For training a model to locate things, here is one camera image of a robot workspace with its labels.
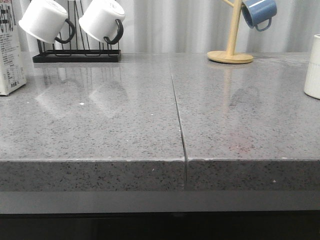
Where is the right white enamel mug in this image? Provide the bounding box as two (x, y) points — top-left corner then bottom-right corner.
(79, 0), (126, 45)

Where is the wooden mug tree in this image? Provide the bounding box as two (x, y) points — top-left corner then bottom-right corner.
(207, 0), (254, 64)

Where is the blue enamel mug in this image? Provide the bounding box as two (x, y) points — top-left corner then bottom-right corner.
(241, 0), (277, 32)

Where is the white enamel mug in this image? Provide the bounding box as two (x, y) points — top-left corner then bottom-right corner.
(79, 0), (126, 45)
(18, 0), (76, 44)

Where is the black wire mug rack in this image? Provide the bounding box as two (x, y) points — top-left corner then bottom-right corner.
(32, 0), (122, 64)

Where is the white milk carton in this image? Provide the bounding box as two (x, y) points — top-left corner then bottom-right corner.
(0, 0), (27, 96)

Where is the left white enamel mug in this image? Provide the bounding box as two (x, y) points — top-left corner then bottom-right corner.
(18, 0), (76, 44)

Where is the cream HOME mug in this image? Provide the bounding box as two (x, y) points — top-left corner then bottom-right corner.
(304, 34), (320, 99)

